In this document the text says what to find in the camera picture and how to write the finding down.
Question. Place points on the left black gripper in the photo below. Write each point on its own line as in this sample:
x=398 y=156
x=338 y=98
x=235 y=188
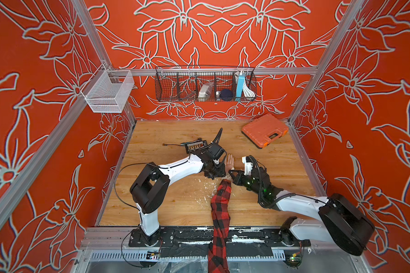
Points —
x=221 y=173

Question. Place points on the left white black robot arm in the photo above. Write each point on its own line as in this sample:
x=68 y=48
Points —
x=150 y=188

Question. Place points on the red black plaid sleeve forearm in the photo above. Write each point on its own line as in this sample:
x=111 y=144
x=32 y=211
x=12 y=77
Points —
x=217 y=250

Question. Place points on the black wire basket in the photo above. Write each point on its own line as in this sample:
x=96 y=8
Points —
x=183 y=83

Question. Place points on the beige wrist watch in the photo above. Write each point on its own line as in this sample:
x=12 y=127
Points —
x=228 y=177

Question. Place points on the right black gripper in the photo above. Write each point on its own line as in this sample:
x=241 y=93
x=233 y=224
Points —
x=237 y=172

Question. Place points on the clear plastic bag item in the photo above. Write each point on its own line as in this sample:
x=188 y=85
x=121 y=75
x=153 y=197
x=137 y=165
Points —
x=205 y=92

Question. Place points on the clear plastic bin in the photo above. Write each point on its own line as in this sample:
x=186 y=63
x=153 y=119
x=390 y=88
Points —
x=108 y=91

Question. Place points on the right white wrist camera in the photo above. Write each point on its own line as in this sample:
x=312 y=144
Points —
x=248 y=165

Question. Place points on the orange plastic tool case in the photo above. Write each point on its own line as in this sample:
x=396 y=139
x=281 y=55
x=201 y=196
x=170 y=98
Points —
x=264 y=130

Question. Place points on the pale mannequin hand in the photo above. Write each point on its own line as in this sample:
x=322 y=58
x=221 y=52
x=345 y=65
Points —
x=229 y=164

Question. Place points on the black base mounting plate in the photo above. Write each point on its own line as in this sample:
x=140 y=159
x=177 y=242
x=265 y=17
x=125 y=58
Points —
x=168 y=236

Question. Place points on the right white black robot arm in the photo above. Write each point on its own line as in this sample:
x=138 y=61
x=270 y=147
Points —
x=331 y=219

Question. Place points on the dark blue round object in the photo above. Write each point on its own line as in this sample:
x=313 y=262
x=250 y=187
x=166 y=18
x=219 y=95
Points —
x=226 y=95

